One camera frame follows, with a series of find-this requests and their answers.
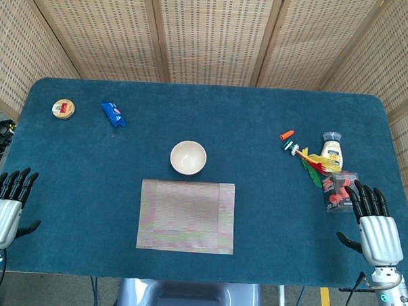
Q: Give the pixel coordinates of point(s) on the small orange cap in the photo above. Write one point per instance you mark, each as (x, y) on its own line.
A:
(286, 134)

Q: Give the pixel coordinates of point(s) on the colourful feather shuttlecock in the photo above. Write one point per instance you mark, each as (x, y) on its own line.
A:
(312, 162)

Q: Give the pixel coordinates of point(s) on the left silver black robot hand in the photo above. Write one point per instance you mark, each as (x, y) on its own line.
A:
(1, 222)

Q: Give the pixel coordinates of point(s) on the white bowl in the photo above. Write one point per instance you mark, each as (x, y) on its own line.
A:
(188, 158)

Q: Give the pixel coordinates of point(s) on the clear box with red toys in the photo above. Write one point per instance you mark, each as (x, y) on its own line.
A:
(337, 196)

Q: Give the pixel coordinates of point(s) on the woven bamboo folding screen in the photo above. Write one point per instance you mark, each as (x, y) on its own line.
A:
(212, 34)

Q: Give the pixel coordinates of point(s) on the round tin with red label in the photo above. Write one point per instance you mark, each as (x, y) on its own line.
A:
(63, 109)

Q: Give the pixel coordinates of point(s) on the mayonnaise squeeze bottle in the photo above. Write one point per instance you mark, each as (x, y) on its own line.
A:
(332, 148)

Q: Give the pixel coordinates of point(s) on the blue-grey robot torso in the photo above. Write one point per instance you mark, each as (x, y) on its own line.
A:
(191, 298)

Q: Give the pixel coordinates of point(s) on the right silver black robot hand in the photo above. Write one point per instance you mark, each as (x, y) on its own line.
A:
(381, 238)

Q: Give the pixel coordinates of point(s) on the blue carpet table cover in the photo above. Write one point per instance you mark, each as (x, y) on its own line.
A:
(225, 120)

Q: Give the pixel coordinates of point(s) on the metal table leg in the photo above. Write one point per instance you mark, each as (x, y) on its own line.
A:
(281, 302)

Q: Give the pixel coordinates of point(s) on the blue snack packet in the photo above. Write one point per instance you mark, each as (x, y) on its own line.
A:
(113, 114)

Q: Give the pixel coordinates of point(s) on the grey woven placemat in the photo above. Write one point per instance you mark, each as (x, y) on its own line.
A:
(186, 216)

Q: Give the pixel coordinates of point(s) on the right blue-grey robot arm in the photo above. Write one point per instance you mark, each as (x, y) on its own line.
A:
(392, 300)

